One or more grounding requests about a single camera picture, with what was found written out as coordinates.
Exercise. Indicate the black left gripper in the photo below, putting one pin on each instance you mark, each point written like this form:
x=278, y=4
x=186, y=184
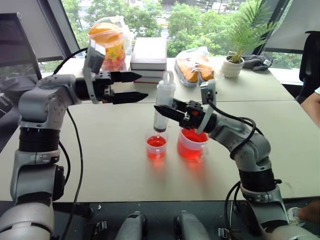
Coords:
x=103, y=85

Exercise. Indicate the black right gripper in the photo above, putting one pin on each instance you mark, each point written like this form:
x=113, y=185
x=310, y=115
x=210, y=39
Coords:
x=193, y=115

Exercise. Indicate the large clear plastic syringe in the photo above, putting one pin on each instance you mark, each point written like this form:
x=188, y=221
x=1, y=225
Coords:
x=163, y=92

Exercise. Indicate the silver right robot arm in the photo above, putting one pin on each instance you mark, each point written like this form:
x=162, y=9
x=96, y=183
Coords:
x=252, y=147

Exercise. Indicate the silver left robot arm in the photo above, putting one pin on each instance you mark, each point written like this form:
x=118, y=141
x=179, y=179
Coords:
x=40, y=100

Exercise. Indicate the person's bare forearm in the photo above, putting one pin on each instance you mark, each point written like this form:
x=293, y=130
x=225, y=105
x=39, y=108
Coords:
x=312, y=105

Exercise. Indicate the large cup with red liquid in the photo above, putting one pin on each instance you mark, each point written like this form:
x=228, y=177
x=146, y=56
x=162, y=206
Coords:
x=191, y=147

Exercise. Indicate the small cup with red liquid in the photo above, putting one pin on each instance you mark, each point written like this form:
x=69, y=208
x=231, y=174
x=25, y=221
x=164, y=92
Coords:
x=156, y=147

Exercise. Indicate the thin red book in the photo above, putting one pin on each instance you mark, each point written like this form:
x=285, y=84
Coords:
x=147, y=80

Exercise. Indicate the thin white book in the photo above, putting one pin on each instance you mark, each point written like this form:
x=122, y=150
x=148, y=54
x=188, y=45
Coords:
x=150, y=73

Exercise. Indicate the thick white book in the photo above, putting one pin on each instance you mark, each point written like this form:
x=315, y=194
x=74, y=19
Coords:
x=148, y=53

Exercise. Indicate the bag of colourful snacks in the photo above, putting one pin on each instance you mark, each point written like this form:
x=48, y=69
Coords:
x=111, y=47

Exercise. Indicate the plastic bag with orange items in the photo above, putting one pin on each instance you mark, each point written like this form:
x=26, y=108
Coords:
x=193, y=68

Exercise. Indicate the green plant in white pot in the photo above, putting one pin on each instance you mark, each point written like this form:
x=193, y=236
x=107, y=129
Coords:
x=235, y=63

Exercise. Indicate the grey folded cloth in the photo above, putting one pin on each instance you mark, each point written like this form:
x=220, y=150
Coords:
x=257, y=62

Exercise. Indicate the grey rounded robot leg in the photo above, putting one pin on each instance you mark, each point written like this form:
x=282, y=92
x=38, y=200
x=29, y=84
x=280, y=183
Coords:
x=191, y=226
x=132, y=226

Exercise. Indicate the black office chair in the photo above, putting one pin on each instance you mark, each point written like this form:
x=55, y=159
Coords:
x=310, y=65

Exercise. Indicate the white patterned shoe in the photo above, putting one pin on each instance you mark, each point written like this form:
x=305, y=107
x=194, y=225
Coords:
x=293, y=216

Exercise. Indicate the person's bare leg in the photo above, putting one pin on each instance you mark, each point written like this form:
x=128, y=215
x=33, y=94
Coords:
x=311, y=212

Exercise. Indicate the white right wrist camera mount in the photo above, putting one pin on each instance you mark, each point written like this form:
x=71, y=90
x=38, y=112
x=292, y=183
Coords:
x=209, y=90

